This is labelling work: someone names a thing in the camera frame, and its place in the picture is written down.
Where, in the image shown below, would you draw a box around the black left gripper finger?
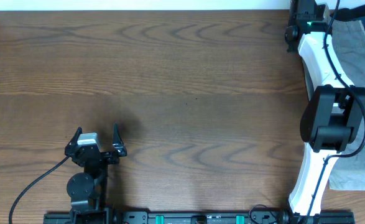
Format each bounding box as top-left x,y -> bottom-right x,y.
112,123 -> 125,152
67,127 -> 82,149

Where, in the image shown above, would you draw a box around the grey shorts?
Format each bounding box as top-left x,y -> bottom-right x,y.
328,19 -> 365,191

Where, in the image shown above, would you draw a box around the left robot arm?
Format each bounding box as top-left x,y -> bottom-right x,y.
65,124 -> 127,224

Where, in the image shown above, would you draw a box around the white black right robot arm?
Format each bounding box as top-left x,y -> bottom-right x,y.
285,0 -> 365,223

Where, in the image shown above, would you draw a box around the black garment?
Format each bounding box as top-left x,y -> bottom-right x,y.
335,5 -> 365,21

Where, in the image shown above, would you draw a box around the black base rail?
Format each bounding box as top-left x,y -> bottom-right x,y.
44,208 -> 356,224

